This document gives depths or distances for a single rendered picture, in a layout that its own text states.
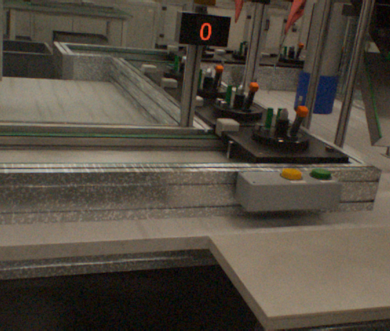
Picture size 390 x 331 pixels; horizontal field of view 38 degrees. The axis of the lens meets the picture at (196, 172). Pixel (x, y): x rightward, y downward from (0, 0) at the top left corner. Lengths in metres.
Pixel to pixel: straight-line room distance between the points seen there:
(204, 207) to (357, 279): 0.33
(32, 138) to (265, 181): 0.53
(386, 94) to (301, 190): 0.47
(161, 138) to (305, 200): 0.40
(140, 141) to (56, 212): 0.35
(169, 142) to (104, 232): 0.39
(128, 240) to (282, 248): 0.29
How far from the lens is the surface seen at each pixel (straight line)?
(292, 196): 1.14
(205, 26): 1.34
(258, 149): 1.28
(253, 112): 1.54
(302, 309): 0.91
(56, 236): 1.03
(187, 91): 1.39
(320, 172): 1.18
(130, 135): 1.35
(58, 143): 1.31
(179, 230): 1.08
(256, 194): 1.10
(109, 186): 1.07
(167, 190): 1.10
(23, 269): 1.04
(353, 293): 0.99
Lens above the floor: 1.32
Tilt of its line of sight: 19 degrees down
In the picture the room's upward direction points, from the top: 7 degrees clockwise
